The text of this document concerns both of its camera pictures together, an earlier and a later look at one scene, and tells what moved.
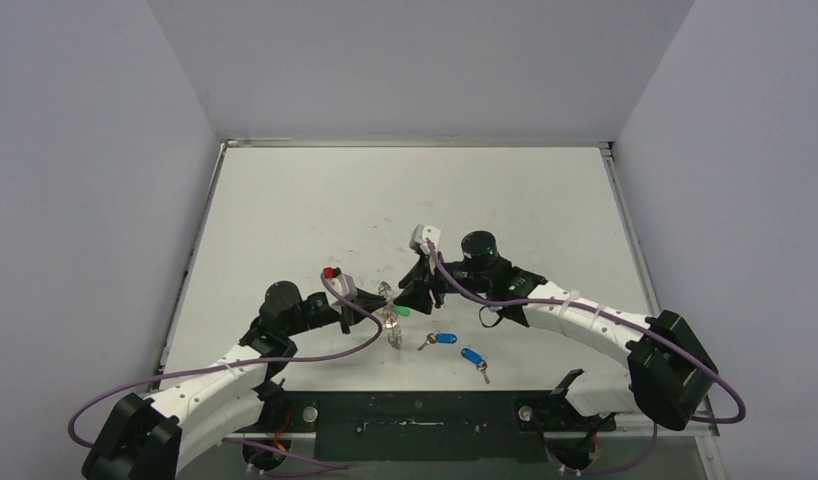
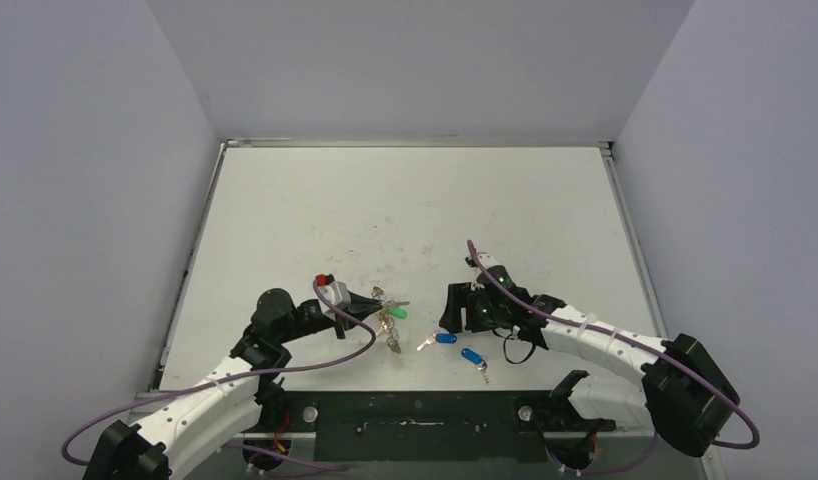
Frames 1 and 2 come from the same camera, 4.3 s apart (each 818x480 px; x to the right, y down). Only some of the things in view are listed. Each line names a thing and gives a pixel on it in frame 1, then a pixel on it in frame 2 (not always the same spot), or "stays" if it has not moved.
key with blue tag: x=439 y=337 stays
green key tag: x=401 y=310 stays
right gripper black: x=433 y=285 → x=462 y=303
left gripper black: x=367 y=301 stays
